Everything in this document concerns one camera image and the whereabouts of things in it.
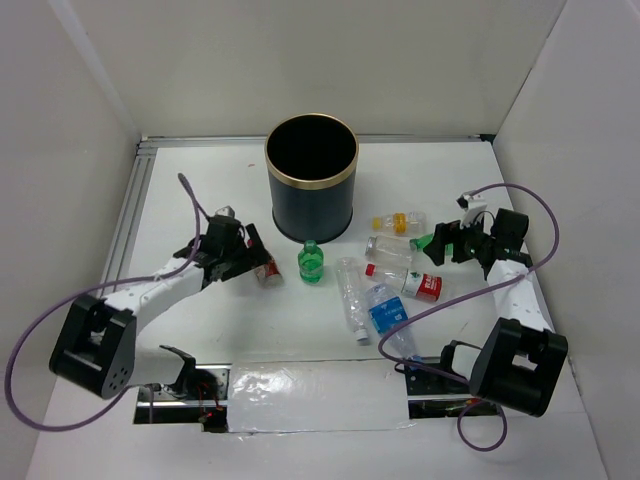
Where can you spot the clear bottle red white label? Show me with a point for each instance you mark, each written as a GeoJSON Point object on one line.
{"type": "Point", "coordinates": [268, 275]}

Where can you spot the shiny white tape sheet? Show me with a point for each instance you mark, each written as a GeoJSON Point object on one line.
{"type": "Point", "coordinates": [324, 396]}

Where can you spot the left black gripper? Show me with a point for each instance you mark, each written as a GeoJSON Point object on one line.
{"type": "Point", "coordinates": [251, 262]}

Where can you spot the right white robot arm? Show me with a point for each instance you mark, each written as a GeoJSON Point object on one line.
{"type": "Point", "coordinates": [521, 361]}

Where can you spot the small bottle yellow cap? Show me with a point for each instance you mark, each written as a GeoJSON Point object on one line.
{"type": "Point", "coordinates": [411, 223]}

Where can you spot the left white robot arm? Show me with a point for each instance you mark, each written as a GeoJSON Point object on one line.
{"type": "Point", "coordinates": [97, 346]}

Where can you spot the small green plastic bottle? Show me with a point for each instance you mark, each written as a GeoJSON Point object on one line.
{"type": "Point", "coordinates": [311, 262]}

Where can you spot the clear bottle blue label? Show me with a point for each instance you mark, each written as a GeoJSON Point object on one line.
{"type": "Point", "coordinates": [386, 311]}

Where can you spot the black bin with gold rim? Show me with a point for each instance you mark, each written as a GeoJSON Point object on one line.
{"type": "Point", "coordinates": [312, 162]}

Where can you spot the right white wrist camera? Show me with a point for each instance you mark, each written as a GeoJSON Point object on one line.
{"type": "Point", "coordinates": [474, 207]}

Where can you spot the green soda bottle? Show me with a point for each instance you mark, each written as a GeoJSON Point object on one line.
{"type": "Point", "coordinates": [418, 244]}

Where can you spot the clear jar silver lid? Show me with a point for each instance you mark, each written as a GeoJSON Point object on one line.
{"type": "Point", "coordinates": [389, 250]}

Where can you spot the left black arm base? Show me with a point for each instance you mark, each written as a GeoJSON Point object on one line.
{"type": "Point", "coordinates": [198, 396]}

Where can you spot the crushed clear bottle white cap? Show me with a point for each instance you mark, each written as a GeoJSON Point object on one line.
{"type": "Point", "coordinates": [350, 287]}

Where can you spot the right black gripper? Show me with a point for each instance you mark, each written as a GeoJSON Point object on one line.
{"type": "Point", "coordinates": [445, 233]}

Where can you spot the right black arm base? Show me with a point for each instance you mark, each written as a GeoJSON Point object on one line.
{"type": "Point", "coordinates": [433, 396]}

